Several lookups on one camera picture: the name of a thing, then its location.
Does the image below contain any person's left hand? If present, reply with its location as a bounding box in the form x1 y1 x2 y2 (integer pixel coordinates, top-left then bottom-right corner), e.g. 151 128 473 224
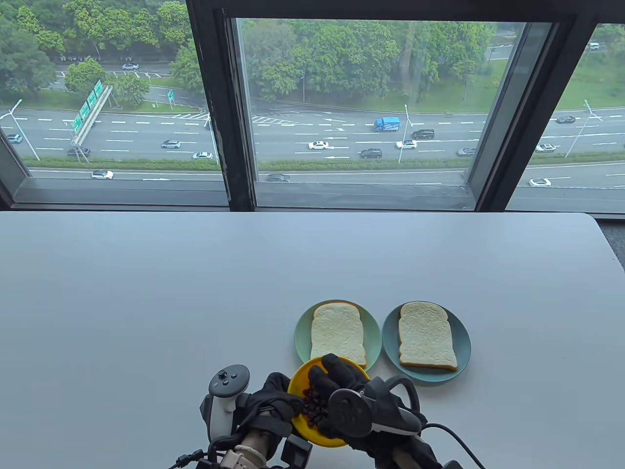
237 372 306 439

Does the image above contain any person's right hand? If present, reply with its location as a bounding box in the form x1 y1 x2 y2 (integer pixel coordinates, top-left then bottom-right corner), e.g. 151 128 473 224
308 353 442 469

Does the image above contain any yellow bowl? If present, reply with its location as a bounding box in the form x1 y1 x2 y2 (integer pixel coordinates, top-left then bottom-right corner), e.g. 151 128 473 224
287 356 372 448

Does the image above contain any white toast slice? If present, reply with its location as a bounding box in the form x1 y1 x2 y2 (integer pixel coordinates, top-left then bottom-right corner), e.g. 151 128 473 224
398 301 458 371
311 302 367 368

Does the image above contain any pile of dark cranberries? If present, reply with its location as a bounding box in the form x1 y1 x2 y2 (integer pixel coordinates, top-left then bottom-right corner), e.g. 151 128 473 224
301 386 333 429

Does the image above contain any person's left forearm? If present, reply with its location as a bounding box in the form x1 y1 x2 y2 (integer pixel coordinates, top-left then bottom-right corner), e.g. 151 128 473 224
234 429 276 469

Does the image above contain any grey handheld controller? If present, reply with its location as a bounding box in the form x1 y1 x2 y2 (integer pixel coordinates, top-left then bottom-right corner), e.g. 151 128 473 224
199 364 251 446
328 375 423 438

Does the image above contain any light green plate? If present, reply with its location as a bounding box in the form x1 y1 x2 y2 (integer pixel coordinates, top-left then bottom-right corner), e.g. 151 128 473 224
294 299 382 376

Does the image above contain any beige wrist watch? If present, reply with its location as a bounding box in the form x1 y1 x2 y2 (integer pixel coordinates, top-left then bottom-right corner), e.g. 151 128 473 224
219 444 268 469

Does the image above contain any blue plate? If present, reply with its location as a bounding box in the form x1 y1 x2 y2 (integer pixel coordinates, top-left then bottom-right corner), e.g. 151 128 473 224
382 301 472 383

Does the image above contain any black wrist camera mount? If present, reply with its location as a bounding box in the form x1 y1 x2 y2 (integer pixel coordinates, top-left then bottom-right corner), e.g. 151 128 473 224
280 432 313 468

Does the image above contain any black cable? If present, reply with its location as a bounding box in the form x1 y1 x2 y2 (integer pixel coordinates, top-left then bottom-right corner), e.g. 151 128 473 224
421 423 470 464
171 436 236 469

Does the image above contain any dark window frame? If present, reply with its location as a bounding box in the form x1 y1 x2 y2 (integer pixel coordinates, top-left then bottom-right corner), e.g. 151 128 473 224
0 0 625 213

